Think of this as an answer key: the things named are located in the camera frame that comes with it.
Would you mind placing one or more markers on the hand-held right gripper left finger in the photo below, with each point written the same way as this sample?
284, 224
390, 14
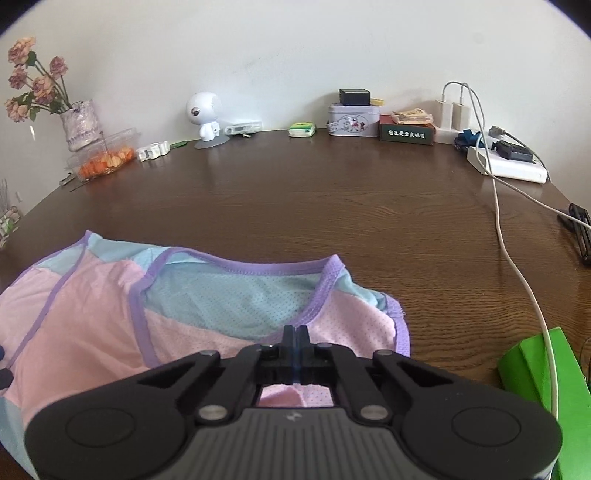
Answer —
288, 350

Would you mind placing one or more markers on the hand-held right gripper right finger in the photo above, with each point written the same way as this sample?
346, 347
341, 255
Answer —
302, 350

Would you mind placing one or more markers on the pink and blue mesh vest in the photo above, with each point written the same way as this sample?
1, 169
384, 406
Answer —
92, 314

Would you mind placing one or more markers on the small metal clip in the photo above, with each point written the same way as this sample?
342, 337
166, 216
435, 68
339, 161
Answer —
67, 179

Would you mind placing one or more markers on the pile of small orange fruits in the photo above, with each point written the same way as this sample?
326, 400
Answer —
99, 164

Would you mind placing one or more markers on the green and white small box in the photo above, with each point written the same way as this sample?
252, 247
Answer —
302, 129

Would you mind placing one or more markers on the green plastic stand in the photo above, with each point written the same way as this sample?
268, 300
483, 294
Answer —
526, 369

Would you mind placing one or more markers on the white rectangular device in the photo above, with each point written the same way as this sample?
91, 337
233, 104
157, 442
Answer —
242, 128

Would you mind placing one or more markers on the small green item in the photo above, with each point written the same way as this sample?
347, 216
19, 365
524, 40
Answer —
179, 144

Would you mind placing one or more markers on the printed tin box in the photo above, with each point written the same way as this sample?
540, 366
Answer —
353, 122

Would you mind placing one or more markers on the dark box with green label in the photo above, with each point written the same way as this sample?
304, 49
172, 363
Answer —
406, 134

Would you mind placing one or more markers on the white plastic holder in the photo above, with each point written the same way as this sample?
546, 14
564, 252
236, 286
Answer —
152, 152

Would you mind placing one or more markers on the white textured vase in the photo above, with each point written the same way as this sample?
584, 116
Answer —
82, 124

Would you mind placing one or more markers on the clear plastic fruit box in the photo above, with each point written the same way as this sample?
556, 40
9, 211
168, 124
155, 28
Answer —
124, 138

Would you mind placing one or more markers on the tan snack wrapper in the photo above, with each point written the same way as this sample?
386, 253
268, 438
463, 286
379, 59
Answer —
411, 116

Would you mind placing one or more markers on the black charger block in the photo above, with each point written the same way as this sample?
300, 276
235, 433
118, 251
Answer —
354, 97

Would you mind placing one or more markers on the blue bundled item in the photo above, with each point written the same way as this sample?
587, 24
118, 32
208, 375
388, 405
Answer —
468, 139

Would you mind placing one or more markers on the bunch of dried roses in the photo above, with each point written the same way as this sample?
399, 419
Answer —
44, 87

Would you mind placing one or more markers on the white power strip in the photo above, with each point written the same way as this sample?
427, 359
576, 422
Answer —
512, 168

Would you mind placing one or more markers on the black adapter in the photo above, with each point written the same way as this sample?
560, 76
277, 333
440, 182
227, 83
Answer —
515, 151

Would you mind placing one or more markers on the black clip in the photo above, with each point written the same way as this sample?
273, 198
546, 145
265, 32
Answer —
579, 230

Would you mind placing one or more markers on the white robot-shaped camera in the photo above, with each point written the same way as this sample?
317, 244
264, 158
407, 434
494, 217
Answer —
203, 108

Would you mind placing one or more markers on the white wall charger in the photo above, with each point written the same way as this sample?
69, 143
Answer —
461, 115
444, 115

